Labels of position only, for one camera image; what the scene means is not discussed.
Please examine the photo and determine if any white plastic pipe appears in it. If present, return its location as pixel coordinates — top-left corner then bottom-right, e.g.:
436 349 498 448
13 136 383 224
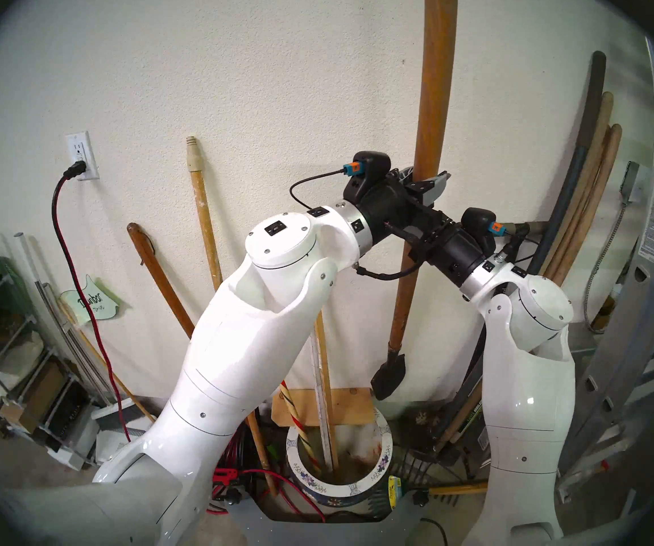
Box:
13 232 111 403

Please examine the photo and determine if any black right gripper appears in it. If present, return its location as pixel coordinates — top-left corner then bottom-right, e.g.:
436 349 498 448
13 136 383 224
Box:
402 215 491 288

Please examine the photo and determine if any dark grey long tool handle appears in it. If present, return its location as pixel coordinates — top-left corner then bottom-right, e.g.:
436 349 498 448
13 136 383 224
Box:
523 51 607 275

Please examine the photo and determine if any red black power cord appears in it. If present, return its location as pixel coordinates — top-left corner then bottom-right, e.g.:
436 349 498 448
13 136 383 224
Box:
51 161 134 443

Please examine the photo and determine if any thin wooden dowel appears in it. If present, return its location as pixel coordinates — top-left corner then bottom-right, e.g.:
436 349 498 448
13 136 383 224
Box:
60 300 157 423

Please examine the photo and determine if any flexible metal conduit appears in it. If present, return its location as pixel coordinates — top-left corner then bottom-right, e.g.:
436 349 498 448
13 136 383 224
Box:
583 202 629 332

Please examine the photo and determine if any wooden tool with black grip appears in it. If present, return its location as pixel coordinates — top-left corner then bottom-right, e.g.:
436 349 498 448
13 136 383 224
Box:
370 0 460 402

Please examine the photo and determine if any long wooden tool handle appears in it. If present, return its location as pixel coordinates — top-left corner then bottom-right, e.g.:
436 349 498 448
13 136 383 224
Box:
552 124 623 287
537 92 614 278
546 127 612 281

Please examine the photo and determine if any green paper sign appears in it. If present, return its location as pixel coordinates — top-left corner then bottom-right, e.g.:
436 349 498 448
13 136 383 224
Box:
59 275 120 325

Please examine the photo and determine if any grey metal strip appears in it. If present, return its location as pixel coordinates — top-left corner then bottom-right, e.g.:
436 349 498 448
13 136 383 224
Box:
310 334 333 474

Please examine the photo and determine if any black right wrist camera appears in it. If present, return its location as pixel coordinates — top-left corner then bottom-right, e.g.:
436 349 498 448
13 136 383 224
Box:
462 208 504 237

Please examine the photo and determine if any light wooden pole threaded tip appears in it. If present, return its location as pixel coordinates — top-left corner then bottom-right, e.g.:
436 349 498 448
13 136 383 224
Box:
186 136 280 498

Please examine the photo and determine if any dark brown wooden pole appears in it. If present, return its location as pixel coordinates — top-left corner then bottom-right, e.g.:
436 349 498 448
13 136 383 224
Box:
127 223 196 338

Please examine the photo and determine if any white wall outlet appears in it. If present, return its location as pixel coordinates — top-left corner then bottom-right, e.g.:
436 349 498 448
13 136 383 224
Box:
65 131 100 181

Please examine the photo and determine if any white vented appliance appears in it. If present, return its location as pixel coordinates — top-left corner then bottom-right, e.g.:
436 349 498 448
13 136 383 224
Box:
91 397 160 466

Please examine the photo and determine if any metal wire shelf rack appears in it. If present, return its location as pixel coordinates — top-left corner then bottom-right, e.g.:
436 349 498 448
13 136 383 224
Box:
0 227 97 466

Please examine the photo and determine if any wooden board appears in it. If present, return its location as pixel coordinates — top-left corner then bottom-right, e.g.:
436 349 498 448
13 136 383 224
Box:
272 387 376 427

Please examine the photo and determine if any floral ceramic pot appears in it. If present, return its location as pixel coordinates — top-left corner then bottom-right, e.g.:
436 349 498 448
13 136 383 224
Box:
285 406 391 508

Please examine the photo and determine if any grey electrical box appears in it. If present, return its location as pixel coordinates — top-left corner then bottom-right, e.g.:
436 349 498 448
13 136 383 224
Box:
623 162 646 203

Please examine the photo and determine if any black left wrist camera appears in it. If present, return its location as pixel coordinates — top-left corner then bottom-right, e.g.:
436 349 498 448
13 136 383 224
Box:
345 151 391 181

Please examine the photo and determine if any red black cord reel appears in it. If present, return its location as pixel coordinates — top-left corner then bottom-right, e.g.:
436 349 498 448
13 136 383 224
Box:
208 425 282 514

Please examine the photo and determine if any striped candy cane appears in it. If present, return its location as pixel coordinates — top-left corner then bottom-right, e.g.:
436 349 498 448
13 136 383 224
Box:
279 380 322 471

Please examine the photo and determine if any black left camera cable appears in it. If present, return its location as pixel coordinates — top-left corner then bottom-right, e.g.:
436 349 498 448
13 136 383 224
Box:
290 168 421 282

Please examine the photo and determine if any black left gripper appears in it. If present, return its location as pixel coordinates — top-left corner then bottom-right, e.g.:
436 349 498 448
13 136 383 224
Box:
343 171 454 248

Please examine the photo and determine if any light wooden stick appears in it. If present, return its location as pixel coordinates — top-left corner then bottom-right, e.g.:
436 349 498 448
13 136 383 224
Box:
313 312 340 471

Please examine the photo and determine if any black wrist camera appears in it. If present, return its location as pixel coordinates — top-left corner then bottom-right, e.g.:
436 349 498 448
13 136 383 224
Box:
345 151 391 181
462 208 504 237

